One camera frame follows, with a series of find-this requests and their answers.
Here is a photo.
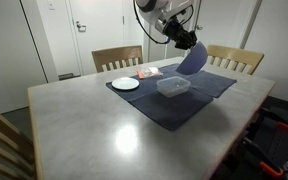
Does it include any wooden chair far left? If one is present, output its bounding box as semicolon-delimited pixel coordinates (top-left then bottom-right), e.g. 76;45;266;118
92;45;143;73

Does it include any blue bowl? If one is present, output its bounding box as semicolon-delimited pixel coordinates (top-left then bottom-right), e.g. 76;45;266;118
176;42;208;75

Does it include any clear plastic container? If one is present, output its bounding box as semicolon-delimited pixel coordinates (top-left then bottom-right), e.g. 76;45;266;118
156;76;191;97

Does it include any wooden chair near left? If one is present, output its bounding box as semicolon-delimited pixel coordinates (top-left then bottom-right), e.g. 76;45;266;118
0;114;36;180

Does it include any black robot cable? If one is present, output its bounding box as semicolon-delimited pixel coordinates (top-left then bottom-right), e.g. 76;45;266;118
132;0;172;46

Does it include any white door with handle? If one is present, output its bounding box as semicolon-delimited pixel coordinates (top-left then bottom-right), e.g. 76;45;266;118
68;0;124;75

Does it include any white round plate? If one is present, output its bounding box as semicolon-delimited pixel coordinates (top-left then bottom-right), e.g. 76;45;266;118
112;77;139;90

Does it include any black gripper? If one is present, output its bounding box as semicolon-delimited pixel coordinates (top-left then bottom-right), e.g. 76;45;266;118
163;18;197;50

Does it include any light wooden chair right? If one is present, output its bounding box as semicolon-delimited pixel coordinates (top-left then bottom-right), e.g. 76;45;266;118
207;45;264;75

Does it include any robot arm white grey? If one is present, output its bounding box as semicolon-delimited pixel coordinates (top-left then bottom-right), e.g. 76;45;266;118
133;0;197;50

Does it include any orange handled clamp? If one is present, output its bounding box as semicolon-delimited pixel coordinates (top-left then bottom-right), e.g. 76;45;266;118
242;138;284;179

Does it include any dark blue placemat centre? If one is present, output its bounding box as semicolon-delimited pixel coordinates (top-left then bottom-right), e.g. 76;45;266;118
106;76;213;131

